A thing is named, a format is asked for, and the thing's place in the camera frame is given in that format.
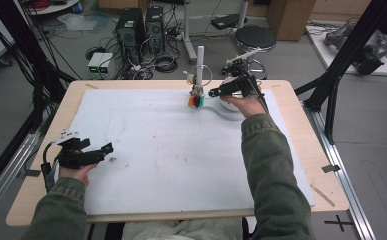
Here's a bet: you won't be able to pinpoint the white mat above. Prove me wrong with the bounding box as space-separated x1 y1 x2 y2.
68 87 316 216

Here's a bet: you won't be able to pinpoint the white desk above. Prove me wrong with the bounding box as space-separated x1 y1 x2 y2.
180 0 250 65

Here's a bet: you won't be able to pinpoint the black round stool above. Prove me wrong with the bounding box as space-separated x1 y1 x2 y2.
234 25 278 80

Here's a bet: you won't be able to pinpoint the large cardboard box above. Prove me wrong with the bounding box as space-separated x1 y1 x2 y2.
266 0 317 42

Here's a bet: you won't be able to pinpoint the large black computer tower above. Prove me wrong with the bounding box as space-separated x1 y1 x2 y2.
115 8 146 66

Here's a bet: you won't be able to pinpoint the coil of black cables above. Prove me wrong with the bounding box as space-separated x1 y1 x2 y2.
153 52 179 74

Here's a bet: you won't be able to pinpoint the person's left hand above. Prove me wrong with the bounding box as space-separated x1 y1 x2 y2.
58 162 99 187

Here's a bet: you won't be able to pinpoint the aluminium rail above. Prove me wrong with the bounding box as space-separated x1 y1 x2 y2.
302 99 377 240
0 132 43 222

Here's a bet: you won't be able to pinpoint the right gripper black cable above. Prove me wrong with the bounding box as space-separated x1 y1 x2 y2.
237 64 270 115

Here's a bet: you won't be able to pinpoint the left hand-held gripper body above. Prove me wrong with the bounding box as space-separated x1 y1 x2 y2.
51 129 104 170

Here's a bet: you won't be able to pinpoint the flat black device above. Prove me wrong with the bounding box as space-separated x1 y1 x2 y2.
210 13 241 30

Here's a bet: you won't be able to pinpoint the thin wooden stick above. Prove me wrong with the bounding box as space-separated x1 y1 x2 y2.
310 184 337 208

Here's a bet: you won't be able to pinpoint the key ring with colourful tags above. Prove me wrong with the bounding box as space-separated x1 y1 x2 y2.
186 64 213 110

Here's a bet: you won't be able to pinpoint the person's right hand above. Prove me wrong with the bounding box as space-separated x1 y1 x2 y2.
220 93 268 119

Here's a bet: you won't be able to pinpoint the white round table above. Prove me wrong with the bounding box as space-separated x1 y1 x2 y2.
23 0 83 16

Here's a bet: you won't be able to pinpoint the white stand with pole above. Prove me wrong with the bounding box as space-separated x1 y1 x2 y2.
182 45 250 122

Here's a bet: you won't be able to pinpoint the white power supply unit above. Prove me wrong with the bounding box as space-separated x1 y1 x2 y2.
87 52 104 75
98 52 115 75

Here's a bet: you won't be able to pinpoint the black metal frame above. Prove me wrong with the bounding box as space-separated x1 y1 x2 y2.
0 0 77 201
294 0 387 145

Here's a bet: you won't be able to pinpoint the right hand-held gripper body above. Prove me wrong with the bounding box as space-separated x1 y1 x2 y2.
220 48 263 98

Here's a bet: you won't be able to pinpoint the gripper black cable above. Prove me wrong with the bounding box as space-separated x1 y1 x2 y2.
237 64 270 115
40 142 56 194

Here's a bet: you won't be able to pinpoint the white board with grey devices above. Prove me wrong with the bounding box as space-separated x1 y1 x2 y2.
305 18 387 78

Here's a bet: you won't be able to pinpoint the person's light trousers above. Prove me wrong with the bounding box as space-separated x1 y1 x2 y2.
120 216 259 240

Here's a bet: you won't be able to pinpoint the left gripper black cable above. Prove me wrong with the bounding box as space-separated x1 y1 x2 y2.
40 142 56 194

